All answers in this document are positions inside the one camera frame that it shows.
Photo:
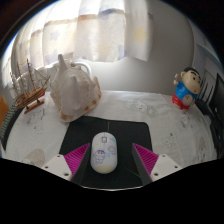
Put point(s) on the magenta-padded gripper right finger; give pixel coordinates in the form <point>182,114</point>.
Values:
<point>146,159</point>

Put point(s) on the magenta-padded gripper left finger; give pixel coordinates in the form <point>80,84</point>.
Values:
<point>76,159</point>

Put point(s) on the white cartoon-print computer mouse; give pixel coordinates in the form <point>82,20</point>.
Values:
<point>104,153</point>

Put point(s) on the black mouse pad green lines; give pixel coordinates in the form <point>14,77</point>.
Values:
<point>130,133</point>

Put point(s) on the white printed tablecloth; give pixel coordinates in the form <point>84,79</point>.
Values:
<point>166,126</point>

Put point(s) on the large white conch shell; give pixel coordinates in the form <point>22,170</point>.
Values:
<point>73,93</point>

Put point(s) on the black keyboard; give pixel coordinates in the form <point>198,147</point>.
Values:
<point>6,126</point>

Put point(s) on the wooden model sailing ship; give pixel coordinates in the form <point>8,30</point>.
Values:
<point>31,96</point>

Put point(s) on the cartoon boy figurine clock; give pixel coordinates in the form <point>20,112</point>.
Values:
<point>185,88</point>

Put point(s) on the black router with antennas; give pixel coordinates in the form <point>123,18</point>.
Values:
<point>205,103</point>

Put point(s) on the orange wooden chair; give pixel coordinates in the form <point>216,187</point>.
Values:
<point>3,110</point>

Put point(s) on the white star-print curtain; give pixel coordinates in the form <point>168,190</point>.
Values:
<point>90,30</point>

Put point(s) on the white wall shelf unit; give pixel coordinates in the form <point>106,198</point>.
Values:
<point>206,60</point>

